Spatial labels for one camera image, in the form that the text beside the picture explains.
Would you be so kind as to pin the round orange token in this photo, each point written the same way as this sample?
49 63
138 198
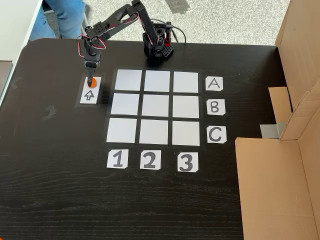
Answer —
94 84

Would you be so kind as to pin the white nine-square paper grid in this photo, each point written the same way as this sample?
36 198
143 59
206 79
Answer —
153 105

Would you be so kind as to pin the white arrow paper sheet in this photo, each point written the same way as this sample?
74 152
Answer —
89 96

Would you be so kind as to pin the metal chair leg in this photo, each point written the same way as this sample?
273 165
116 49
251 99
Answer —
85 22

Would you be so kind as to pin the person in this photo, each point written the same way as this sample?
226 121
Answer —
67 17

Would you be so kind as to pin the white furniture panel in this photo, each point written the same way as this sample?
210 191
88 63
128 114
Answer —
15 27

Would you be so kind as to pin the paper label number 1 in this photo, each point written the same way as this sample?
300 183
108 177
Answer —
117 158

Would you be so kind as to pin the paper label number 2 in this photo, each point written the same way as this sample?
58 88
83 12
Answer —
150 160

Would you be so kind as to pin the paper label letter A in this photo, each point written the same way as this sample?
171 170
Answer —
214 83

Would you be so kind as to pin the paper label letter B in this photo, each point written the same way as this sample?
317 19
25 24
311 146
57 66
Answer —
215 107

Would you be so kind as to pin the paper label number 3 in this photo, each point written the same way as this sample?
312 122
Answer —
188 162

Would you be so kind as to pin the paper label letter C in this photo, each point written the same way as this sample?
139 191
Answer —
216 135

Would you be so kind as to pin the brown cardboard box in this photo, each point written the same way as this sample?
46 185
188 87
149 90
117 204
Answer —
275 187

